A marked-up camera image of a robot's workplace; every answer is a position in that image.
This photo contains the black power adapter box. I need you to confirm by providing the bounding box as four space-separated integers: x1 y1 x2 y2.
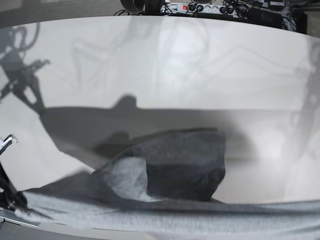
247 8 283 28

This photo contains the grey t-shirt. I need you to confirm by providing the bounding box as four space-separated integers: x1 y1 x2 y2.
15 129 320 240

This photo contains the white power strip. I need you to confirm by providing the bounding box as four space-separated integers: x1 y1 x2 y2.
160 2 238 17

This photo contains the black cable bundle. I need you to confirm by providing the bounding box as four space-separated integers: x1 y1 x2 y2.
113 0 166 17

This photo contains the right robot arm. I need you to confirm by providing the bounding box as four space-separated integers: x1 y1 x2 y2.
0 165 27 211

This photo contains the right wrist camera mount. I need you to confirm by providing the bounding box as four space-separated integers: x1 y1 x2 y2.
0 134 18 155

